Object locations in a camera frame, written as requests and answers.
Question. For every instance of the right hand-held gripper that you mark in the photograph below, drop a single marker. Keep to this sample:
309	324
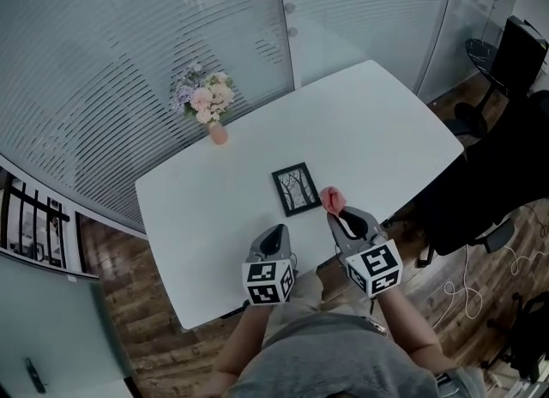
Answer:
375	265

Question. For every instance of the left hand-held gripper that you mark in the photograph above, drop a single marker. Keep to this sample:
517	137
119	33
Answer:
266	278

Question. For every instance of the pink cloth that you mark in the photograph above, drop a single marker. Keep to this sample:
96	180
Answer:
332	200

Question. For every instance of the black picture frame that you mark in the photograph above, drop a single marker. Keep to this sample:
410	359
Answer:
297	189

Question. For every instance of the person's left forearm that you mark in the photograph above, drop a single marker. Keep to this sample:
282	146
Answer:
242	336

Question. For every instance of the person's right forearm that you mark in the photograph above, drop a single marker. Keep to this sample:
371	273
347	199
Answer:
407	327

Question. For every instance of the person's beige trousers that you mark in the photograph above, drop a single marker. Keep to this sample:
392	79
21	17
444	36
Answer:
339	289

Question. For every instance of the pink vase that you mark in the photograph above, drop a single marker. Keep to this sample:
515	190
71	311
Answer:
218	134

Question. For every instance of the person's grey shirt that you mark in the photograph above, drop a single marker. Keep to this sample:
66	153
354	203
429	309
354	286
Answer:
334	357

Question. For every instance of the black office chair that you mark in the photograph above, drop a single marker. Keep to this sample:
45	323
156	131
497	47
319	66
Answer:
493	186

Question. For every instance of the pastel flower bouquet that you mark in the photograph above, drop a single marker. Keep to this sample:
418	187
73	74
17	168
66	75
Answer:
206	96

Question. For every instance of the black chair base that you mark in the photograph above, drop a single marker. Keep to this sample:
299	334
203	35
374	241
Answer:
525	336

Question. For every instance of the round metal door fitting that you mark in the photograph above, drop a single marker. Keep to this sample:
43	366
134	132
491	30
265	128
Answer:
293	31
289	7

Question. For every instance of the black metal rack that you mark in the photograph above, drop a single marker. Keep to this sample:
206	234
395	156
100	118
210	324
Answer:
38	224

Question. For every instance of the white cabinet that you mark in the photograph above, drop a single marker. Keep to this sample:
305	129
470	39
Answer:
47	323

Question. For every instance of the black box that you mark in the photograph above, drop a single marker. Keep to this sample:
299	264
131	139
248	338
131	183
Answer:
521	55

